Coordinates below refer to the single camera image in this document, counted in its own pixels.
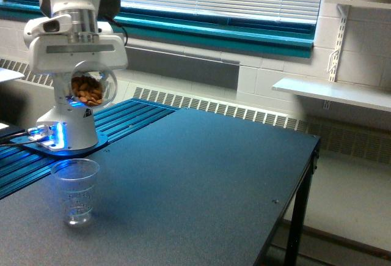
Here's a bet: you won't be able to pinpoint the white upper wall shelf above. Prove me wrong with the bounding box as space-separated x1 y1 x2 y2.
324 0 391 10

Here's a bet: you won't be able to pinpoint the baseboard radiator vent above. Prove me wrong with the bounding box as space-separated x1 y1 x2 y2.
0 58 391 164

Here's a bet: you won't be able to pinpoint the clear plastic cup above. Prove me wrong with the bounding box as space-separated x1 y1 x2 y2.
67 61 117 109
51 158 100 227

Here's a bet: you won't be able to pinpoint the blue ribbed aluminium rail panel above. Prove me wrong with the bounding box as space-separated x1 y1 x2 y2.
1 98 178 199

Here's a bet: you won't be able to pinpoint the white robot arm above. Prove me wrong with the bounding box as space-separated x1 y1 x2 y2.
24 0 128 152

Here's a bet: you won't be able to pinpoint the white lower wall shelf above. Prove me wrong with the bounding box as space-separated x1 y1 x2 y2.
272 78 390 112

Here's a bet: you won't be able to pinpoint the white shelf bracket rail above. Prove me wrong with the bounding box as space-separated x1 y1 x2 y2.
327 0 351 83

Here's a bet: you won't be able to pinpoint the brown almonds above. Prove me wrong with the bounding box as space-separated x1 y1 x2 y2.
71 75 103 107

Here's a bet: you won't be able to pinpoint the clear plastic cup on table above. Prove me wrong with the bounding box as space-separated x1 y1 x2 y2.
51 158 100 227

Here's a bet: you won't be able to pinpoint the black table leg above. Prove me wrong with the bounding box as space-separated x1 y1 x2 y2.
283 140 321 265

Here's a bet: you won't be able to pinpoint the white desk edge left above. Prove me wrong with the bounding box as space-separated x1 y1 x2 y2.
0 68 24 83

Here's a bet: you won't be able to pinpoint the black cables at base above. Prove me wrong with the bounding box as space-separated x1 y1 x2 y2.
0 128 40 148

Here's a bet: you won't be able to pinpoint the white wall shelf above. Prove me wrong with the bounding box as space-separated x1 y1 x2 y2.
324 0 391 10
272 78 390 112

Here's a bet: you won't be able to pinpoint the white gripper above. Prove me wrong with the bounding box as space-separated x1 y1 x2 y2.
24 13 128 74

